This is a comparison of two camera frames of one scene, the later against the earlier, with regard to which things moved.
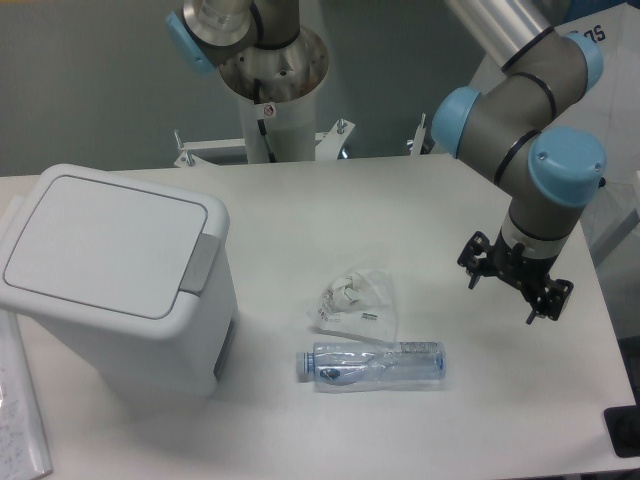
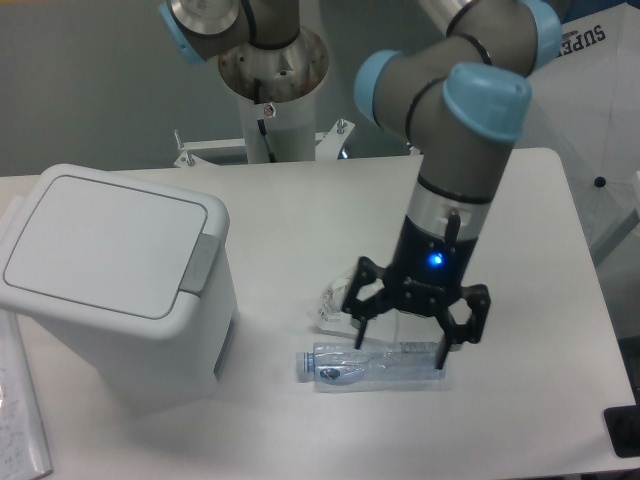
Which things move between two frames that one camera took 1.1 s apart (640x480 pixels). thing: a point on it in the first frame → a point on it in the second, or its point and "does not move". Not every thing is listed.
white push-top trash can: (128, 283) does not move
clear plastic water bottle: (372, 366) does not move
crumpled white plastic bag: (359, 302) does not move
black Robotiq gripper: (547, 297) → (428, 262)
